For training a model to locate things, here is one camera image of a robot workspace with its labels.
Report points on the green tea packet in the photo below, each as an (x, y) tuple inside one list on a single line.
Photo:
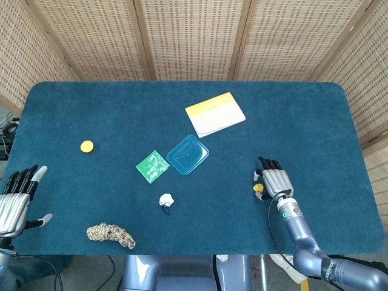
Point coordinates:
[(152, 166)]

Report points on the yellow rubber duck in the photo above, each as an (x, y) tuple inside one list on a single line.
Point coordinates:
[(258, 188)]

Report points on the white crumpled mask black loop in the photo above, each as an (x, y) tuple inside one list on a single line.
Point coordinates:
[(166, 199)]

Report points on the white shoe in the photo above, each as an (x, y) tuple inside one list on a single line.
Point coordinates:
[(282, 261)]

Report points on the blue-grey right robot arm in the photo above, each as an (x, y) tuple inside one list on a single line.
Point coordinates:
[(298, 230)]

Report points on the yellow eggshell cup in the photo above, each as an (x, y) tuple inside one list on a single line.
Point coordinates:
[(87, 147)]

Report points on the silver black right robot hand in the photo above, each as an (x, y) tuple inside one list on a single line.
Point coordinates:
[(277, 180)]

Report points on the yellow and white notebook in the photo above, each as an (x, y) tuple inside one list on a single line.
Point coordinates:
[(216, 116)]

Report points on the blue-grey robot torso base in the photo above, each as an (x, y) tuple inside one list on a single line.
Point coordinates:
[(182, 272)]

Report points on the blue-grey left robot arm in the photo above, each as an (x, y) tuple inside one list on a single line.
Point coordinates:
[(2, 269)]

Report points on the blue transparent plastic lid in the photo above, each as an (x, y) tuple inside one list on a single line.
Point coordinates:
[(188, 155)]

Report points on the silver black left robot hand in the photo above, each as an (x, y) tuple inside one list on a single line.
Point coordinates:
[(12, 206)]

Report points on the blue carpet table mat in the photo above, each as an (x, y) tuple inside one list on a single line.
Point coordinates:
[(212, 218)]

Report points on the woven wooden folding screen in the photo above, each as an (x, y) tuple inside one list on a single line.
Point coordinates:
[(194, 36)]

